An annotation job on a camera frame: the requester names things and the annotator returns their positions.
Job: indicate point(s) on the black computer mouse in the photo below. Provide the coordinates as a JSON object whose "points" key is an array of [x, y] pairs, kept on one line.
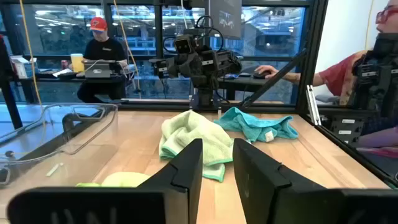
{"points": [[261, 74]]}

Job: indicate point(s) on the grey laptop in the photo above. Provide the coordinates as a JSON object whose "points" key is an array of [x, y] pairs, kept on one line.
{"points": [[97, 70]]}

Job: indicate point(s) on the red can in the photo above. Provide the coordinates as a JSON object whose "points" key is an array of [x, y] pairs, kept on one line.
{"points": [[64, 64]]}

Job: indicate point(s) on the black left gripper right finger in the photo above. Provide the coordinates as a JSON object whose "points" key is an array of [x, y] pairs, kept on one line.
{"points": [[264, 186]]}

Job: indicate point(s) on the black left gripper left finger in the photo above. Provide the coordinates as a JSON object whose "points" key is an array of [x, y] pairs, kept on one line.
{"points": [[174, 193]]}

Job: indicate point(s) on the black table frame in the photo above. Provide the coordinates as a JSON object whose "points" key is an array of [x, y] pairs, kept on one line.
{"points": [[308, 62]]}

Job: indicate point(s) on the person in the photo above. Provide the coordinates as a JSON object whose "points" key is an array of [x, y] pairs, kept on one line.
{"points": [[102, 53], [335, 74]]}

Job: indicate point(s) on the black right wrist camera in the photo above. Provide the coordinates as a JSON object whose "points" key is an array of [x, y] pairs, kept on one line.
{"points": [[183, 45]]}

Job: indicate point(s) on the teal microfiber towel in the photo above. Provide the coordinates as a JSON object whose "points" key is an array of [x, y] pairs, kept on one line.
{"points": [[255, 126]]}

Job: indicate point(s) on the lime green microfiber towel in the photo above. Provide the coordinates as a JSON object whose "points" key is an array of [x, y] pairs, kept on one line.
{"points": [[124, 180]]}

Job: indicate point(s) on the white box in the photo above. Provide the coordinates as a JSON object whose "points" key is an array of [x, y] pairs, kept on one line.
{"points": [[21, 67]]}

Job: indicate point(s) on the white paper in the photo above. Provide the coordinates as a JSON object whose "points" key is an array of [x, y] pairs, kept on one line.
{"points": [[62, 72]]}

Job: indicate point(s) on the black desk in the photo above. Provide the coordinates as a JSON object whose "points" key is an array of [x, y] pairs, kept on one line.
{"points": [[62, 80], [242, 82]]}

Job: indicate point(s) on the dark hanging screen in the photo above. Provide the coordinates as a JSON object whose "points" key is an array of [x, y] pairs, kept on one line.
{"points": [[227, 18]]}

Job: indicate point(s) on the silver metal bracket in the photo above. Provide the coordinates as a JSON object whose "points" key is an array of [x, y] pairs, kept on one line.
{"points": [[312, 105]]}

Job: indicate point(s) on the pale green towel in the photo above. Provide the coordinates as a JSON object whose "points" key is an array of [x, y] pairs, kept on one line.
{"points": [[192, 137]]}

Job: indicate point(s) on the clear plastic bin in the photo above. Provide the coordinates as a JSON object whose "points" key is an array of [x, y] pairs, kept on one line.
{"points": [[62, 140]]}

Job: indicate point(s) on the yellow cup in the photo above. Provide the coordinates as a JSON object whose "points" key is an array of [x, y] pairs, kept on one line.
{"points": [[77, 62]]}

